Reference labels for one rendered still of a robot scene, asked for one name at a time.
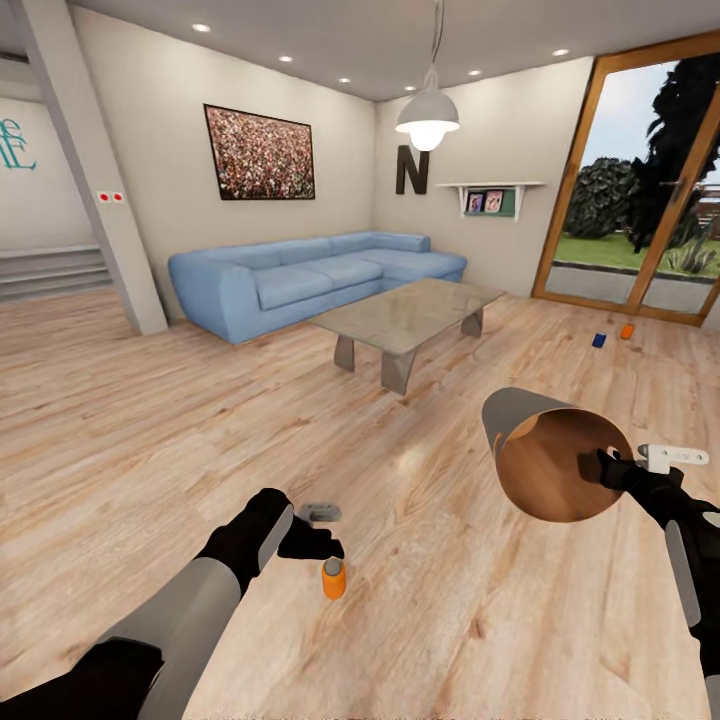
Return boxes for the trash can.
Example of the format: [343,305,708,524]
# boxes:
[481,387,635,523]

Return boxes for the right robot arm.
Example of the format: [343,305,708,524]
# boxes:
[598,444,720,720]

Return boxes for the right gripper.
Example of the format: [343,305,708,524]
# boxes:
[598,449,684,511]

